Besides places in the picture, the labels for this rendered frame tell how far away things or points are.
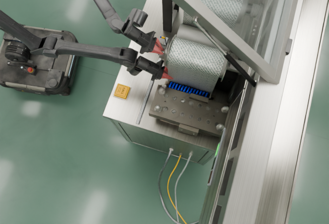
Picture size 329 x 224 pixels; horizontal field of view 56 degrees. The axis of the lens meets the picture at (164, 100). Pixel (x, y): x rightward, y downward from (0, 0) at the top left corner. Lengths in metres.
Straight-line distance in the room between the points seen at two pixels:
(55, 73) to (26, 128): 0.56
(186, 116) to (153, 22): 0.64
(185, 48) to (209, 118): 0.40
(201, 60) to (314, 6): 0.49
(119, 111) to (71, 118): 1.07
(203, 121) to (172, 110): 0.16
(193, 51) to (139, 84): 0.49
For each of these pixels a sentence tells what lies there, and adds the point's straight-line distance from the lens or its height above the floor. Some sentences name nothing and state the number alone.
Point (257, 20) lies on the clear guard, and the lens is 0.94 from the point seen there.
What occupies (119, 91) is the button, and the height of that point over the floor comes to 0.92.
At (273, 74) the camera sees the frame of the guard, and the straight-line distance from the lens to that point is 0.96.
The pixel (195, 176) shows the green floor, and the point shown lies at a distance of 2.55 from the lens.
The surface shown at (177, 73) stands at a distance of 1.49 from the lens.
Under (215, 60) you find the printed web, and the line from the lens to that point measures 1.35.
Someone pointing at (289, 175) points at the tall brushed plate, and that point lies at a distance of 1.17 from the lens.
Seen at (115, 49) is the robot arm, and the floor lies 1.22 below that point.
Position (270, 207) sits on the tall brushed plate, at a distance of 1.15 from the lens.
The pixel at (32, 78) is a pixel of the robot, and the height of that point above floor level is 0.24.
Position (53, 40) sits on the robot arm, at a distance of 1.59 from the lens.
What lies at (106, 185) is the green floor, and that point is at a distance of 2.58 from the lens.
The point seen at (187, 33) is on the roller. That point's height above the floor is 1.23.
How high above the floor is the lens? 2.54
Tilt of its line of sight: 73 degrees down
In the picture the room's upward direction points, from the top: 3 degrees counter-clockwise
